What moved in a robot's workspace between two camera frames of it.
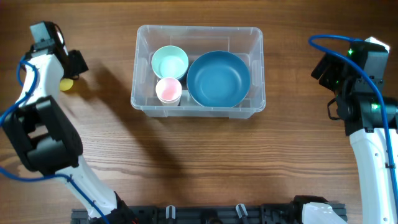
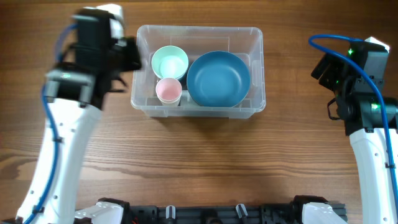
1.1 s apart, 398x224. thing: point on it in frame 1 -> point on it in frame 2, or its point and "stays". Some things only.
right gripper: x=324 y=70 stays
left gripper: x=79 y=63 -> x=135 y=59
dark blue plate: x=218 y=79 stays
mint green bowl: x=170 y=61 stays
